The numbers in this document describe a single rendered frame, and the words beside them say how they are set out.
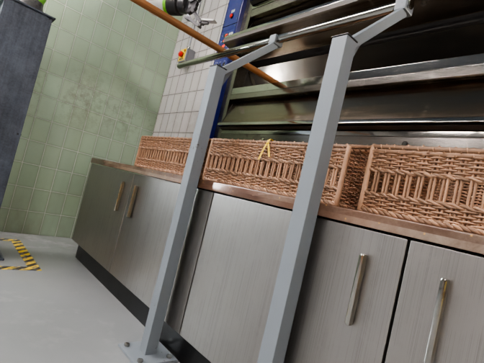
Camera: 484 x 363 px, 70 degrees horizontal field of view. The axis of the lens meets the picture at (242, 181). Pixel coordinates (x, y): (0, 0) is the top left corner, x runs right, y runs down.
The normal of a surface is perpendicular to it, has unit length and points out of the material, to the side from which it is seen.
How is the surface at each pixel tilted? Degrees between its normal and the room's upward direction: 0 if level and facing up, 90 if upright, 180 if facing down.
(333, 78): 90
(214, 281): 90
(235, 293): 90
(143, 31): 90
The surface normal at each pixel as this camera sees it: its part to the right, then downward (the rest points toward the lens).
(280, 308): -0.73, -0.21
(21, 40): 0.66, 0.12
